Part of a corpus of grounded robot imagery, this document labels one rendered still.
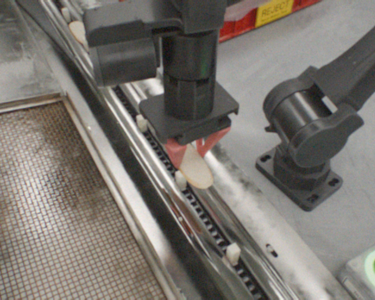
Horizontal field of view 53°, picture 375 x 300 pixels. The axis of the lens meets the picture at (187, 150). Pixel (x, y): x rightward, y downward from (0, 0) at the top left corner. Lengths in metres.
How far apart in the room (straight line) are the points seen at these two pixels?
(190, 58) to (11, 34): 0.57
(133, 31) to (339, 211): 0.42
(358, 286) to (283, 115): 0.23
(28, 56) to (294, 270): 0.61
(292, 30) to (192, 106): 0.63
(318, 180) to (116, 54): 0.38
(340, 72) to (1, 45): 0.63
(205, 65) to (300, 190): 0.31
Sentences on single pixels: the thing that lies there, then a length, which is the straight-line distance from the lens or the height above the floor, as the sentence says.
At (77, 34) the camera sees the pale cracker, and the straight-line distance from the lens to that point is 0.90.
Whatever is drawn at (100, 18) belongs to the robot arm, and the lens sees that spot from 0.35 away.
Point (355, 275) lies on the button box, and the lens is 0.50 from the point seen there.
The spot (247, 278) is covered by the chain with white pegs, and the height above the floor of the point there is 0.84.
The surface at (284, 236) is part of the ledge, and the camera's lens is 0.53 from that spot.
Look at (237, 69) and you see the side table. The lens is 0.84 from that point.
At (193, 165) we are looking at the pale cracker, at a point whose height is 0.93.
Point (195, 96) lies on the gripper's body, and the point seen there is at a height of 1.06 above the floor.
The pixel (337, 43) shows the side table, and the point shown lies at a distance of 0.98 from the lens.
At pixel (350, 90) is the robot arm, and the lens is 0.51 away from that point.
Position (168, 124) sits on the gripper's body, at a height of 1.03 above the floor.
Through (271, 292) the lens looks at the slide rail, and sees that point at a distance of 0.51.
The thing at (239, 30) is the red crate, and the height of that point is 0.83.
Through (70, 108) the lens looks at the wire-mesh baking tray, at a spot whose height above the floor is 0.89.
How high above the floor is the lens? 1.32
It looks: 49 degrees down
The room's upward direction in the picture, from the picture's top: straight up
